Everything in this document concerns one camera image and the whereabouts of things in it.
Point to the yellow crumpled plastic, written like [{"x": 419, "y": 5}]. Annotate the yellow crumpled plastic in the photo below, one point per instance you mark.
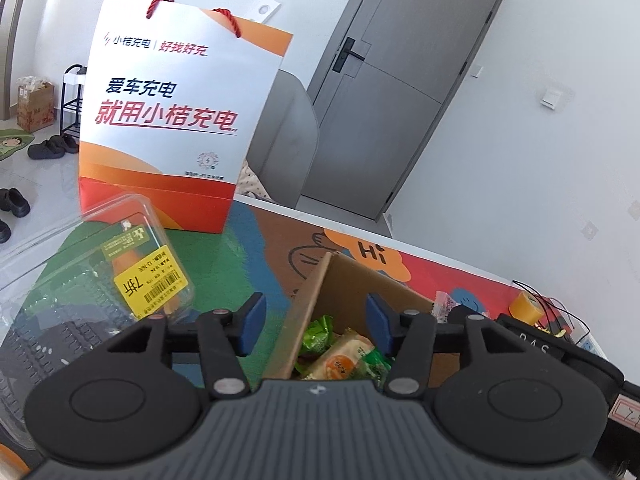
[{"x": 560, "y": 332}]

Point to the white blank wall plate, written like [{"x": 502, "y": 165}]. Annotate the white blank wall plate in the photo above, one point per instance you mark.
[{"x": 589, "y": 229}]

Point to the white cardboard piece with holes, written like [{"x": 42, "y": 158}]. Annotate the white cardboard piece with holes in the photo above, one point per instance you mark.
[{"x": 265, "y": 8}]

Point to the white light switch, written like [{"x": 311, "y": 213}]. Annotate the white light switch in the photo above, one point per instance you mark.
[{"x": 555, "y": 96}]

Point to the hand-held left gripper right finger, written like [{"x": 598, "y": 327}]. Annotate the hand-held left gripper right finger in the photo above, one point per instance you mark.
[{"x": 380, "y": 322}]

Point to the dark grey slipper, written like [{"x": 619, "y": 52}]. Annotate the dark grey slipper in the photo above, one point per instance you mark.
[
  {"x": 45, "y": 151},
  {"x": 70, "y": 142}
]

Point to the grey chair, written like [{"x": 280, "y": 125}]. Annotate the grey chair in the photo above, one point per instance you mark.
[{"x": 285, "y": 135}]

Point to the dark green snack packet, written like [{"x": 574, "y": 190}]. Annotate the dark green snack packet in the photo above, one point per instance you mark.
[{"x": 372, "y": 365}]

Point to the clear plastic clamshell container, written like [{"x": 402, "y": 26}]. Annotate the clear plastic clamshell container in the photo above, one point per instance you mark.
[{"x": 60, "y": 270}]

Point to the white power strip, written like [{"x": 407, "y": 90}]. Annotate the white power strip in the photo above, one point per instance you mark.
[{"x": 589, "y": 346}]

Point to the small white wall switch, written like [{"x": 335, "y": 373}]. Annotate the small white wall switch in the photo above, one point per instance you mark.
[{"x": 476, "y": 71}]

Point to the black slipper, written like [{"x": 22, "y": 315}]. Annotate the black slipper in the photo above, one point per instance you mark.
[
  {"x": 15, "y": 202},
  {"x": 4, "y": 232}
]

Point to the black shoe rack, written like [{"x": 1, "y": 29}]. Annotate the black shoe rack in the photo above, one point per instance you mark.
[{"x": 71, "y": 72}]

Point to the small clear barcode packet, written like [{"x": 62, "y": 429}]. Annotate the small clear barcode packet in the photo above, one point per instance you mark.
[{"x": 442, "y": 305}]

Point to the green cartoon floor mat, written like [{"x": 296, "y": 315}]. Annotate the green cartoon floor mat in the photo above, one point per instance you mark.
[{"x": 15, "y": 142}]

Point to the round pastry packet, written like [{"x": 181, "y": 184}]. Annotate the round pastry packet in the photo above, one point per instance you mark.
[{"x": 340, "y": 360}]

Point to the orange white paper bag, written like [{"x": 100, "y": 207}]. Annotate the orange white paper bag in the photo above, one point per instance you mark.
[{"x": 175, "y": 60}]

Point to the cardboard box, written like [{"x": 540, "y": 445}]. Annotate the cardboard box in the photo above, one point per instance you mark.
[{"x": 360, "y": 280}]

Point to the brown carton of packets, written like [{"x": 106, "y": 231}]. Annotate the brown carton of packets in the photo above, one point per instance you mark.
[{"x": 35, "y": 110}]

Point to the light green snack packet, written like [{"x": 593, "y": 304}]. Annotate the light green snack packet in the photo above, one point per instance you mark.
[{"x": 315, "y": 337}]

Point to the yellow tape roll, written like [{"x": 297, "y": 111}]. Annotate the yellow tape roll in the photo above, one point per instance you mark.
[{"x": 525, "y": 307}]

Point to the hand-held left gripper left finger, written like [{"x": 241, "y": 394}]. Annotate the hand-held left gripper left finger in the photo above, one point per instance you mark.
[{"x": 252, "y": 322}]

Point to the grey door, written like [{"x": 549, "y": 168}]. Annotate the grey door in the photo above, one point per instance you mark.
[{"x": 400, "y": 85}]

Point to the patterned cushion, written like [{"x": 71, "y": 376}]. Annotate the patterned cushion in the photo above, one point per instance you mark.
[{"x": 250, "y": 182}]

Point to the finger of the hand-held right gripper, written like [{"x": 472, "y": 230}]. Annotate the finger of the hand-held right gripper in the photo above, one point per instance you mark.
[{"x": 462, "y": 312}]

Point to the cartoon cat table mat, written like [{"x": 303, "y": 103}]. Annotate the cartoon cat table mat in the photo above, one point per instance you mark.
[{"x": 260, "y": 240}]

